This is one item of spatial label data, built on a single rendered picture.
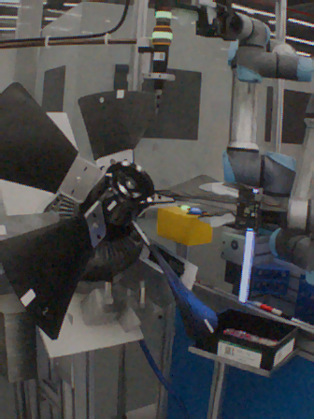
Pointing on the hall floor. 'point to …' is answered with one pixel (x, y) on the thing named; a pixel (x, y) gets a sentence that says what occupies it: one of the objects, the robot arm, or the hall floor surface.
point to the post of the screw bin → (218, 390)
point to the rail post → (164, 360)
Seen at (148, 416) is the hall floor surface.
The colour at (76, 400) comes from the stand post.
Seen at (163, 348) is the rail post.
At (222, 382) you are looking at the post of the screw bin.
